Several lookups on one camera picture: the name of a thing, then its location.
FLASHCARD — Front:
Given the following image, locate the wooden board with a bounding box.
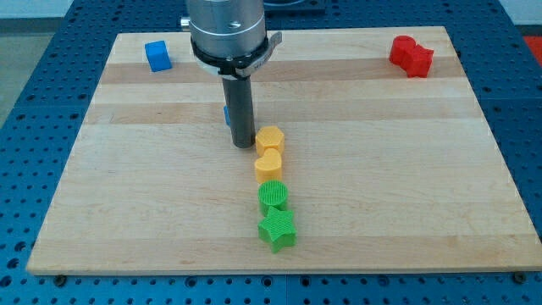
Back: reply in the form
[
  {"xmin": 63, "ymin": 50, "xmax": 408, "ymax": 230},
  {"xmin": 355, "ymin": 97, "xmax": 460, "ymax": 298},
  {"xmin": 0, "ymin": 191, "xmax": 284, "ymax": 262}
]
[{"xmin": 27, "ymin": 26, "xmax": 541, "ymax": 275}]

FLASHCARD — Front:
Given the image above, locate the dark cylindrical pointer rod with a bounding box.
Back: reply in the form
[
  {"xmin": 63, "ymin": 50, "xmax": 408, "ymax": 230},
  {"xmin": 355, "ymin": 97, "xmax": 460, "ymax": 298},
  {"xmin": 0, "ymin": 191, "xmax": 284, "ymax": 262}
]
[{"xmin": 222, "ymin": 78, "xmax": 255, "ymax": 148}]

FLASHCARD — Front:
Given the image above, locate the blue cube block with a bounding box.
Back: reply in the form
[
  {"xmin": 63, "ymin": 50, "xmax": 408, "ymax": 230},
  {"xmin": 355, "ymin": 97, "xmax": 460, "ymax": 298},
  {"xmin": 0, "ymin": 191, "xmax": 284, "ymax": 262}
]
[{"xmin": 144, "ymin": 41, "xmax": 172, "ymax": 72}]

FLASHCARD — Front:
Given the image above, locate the red star block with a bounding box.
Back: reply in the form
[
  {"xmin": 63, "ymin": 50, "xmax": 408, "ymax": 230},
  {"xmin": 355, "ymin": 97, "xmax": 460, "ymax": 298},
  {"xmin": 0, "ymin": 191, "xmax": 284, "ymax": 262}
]
[{"xmin": 401, "ymin": 45, "xmax": 434, "ymax": 78}]

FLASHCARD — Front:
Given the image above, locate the small blue block behind rod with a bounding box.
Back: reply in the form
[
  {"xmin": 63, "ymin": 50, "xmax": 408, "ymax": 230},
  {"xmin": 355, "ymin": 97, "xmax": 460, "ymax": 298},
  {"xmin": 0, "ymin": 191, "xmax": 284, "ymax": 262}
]
[{"xmin": 223, "ymin": 105, "xmax": 230, "ymax": 126}]

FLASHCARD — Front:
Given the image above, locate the green star block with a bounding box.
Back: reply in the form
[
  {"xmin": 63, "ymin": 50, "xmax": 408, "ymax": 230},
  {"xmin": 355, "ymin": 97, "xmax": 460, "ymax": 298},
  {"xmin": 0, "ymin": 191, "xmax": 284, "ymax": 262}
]
[{"xmin": 257, "ymin": 207, "xmax": 297, "ymax": 253}]

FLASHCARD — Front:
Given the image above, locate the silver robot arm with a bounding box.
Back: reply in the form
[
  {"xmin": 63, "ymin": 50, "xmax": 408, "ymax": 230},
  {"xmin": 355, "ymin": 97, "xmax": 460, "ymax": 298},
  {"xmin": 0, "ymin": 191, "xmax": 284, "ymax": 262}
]
[{"xmin": 185, "ymin": 0, "xmax": 282, "ymax": 80}]

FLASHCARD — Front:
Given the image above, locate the red cylinder block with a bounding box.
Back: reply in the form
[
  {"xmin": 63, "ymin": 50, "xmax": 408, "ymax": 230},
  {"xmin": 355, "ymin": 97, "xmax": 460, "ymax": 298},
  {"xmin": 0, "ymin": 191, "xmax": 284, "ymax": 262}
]
[{"xmin": 389, "ymin": 36, "xmax": 417, "ymax": 65}]

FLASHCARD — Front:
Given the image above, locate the yellow heart block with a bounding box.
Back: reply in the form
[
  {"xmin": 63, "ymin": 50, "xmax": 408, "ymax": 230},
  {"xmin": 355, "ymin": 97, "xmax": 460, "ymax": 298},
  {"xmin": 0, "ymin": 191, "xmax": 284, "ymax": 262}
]
[{"xmin": 254, "ymin": 148, "xmax": 283, "ymax": 184}]

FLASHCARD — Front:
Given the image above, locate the yellow hexagon block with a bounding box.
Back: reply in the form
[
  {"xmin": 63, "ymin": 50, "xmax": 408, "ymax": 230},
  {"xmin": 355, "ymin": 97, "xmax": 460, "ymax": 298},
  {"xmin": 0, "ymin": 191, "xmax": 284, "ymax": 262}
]
[{"xmin": 255, "ymin": 125, "xmax": 285, "ymax": 156}]

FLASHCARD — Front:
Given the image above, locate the green cylinder block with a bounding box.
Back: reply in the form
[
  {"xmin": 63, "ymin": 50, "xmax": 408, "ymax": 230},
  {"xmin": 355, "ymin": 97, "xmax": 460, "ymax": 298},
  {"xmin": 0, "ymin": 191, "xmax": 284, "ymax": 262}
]
[{"xmin": 257, "ymin": 180, "xmax": 289, "ymax": 216}]

